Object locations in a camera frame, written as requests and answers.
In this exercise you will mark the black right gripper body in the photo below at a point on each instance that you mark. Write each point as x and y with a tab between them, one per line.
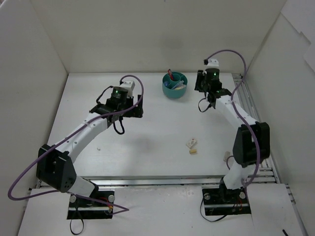
199	82

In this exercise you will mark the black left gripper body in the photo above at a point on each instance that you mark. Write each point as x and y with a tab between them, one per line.
136	109

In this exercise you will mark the light blue pen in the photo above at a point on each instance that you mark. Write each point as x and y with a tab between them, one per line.
177	85

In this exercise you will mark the red gel pen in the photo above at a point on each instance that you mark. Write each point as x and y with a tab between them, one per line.
170	74

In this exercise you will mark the white boxed eraser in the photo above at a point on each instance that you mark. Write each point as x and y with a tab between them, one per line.
191	143

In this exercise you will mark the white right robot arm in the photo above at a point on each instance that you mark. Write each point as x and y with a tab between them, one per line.
252	140

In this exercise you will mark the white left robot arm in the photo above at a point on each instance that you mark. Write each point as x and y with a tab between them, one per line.
55	166

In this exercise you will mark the teal round compartment organizer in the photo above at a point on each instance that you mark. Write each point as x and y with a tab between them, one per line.
174	94

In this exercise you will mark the small tan eraser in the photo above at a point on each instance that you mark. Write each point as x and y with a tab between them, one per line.
192	151

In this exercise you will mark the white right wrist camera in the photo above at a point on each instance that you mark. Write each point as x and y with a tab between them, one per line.
211	63

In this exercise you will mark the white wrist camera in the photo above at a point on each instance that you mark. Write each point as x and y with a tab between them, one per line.
129	85
211	63

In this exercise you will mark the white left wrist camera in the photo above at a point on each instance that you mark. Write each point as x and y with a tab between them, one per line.
129	85

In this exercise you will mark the aluminium front rail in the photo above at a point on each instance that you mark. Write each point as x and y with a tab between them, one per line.
153	180

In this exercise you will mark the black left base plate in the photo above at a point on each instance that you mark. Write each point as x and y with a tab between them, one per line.
84	209

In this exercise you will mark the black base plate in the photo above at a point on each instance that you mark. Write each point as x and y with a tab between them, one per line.
84	209
214	204

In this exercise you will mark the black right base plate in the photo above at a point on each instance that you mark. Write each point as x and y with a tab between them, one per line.
214	204

